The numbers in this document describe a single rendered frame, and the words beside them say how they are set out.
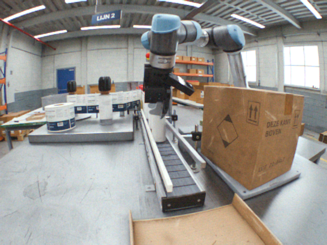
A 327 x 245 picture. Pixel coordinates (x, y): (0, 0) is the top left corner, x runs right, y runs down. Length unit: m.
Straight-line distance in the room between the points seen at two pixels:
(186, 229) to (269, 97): 0.35
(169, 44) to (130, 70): 8.19
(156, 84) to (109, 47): 8.33
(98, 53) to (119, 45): 1.14
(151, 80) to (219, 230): 0.44
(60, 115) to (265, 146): 0.97
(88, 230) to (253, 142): 0.45
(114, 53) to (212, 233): 8.63
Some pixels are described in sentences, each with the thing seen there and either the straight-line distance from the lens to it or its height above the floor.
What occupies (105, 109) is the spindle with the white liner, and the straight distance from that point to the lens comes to 1.03.
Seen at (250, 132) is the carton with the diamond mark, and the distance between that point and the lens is 0.45.
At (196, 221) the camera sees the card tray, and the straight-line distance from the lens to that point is 0.40.
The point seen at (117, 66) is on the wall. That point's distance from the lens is 8.65.
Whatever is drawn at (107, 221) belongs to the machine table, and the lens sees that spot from 0.41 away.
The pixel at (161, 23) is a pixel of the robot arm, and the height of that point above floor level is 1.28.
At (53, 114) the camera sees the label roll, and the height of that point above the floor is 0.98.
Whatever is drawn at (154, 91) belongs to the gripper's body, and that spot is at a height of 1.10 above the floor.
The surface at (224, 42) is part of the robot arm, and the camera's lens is 0.86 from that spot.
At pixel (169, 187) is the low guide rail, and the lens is 0.38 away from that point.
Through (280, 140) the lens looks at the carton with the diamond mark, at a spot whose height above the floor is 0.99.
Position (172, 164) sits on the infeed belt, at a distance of 0.53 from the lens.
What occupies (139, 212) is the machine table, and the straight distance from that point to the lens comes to 0.43.
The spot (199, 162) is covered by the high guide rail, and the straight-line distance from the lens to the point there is 0.38.
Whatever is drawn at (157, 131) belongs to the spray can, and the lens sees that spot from 0.69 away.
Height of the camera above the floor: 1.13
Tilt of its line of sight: 14 degrees down
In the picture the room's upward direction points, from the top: straight up
